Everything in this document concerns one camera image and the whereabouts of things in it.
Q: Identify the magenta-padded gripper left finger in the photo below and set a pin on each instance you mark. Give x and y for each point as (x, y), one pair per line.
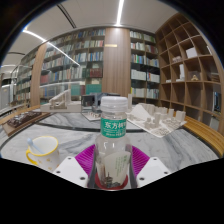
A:
(71, 170)

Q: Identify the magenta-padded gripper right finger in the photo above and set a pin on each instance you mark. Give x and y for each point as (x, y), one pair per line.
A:
(151, 170)

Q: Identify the clear plastic bottle green label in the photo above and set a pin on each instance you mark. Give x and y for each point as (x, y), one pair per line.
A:
(113, 146)

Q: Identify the pale spoon in mug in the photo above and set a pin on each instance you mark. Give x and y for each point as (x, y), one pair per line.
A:
(33, 146)

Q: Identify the white city architectural model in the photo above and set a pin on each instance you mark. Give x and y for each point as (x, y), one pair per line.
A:
(156, 121)

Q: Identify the brown model on wooden board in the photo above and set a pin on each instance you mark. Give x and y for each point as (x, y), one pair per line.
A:
(25, 120)

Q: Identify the white ramp architectural model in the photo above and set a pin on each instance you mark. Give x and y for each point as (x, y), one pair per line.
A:
(61, 101)

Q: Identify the wooden cubby shelf unit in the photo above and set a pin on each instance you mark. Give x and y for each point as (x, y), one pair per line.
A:
(190, 76)

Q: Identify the long ceiling light strip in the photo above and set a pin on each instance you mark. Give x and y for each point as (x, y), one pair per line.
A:
(120, 11)

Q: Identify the tall bookshelf wall with books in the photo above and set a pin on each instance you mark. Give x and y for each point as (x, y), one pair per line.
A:
(83, 63)

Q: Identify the small gold wall plaque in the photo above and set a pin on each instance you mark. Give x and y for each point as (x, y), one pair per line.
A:
(110, 45)

